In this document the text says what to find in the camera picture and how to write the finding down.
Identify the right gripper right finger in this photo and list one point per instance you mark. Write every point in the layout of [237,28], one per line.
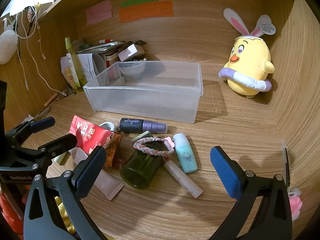
[273,219]

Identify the black purple spray bottle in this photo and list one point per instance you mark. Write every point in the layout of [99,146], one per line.
[140,126]

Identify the dark green pump bottle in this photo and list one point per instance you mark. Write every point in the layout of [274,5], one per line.
[140,168]

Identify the white fluffy pompom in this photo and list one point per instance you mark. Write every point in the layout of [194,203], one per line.
[8,45]

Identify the yellow green spray bottle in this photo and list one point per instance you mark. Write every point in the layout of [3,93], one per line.
[75,65]

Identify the pink plush keychain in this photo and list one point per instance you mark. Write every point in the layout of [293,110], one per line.
[295,202]

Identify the clear pink lip tube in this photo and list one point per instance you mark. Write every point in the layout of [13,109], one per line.
[192,188]

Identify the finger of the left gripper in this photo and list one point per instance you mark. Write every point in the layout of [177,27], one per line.
[53,148]
[27,128]

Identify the stack of books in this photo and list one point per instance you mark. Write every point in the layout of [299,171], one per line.
[108,51]

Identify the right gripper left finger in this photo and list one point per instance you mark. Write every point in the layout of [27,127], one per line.
[42,218]

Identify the red snack packet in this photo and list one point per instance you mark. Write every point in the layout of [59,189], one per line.
[89,136]

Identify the pink sticky note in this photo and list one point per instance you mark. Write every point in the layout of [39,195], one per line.
[99,12]

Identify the beige cosmetic tube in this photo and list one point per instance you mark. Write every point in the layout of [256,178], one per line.
[70,78]

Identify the orange sticky note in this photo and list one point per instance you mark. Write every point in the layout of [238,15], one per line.
[146,10]

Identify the teal small bottle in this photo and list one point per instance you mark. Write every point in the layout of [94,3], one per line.
[185,153]

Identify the yellow chick plush toy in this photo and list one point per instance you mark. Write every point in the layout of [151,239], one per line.
[249,62]

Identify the bowl of small items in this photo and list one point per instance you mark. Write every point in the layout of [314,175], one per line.
[132,69]

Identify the green sticky note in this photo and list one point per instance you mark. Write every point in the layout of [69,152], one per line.
[130,3]

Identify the red white marker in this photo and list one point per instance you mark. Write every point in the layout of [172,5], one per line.
[104,41]

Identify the white paper box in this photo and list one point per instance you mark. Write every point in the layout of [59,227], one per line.
[92,65]

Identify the white tape roll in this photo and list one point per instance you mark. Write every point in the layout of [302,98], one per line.
[108,126]

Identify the clear plastic storage bin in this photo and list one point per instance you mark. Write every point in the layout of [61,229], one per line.
[167,90]

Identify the small white cardboard box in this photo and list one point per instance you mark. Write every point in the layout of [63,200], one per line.
[130,52]

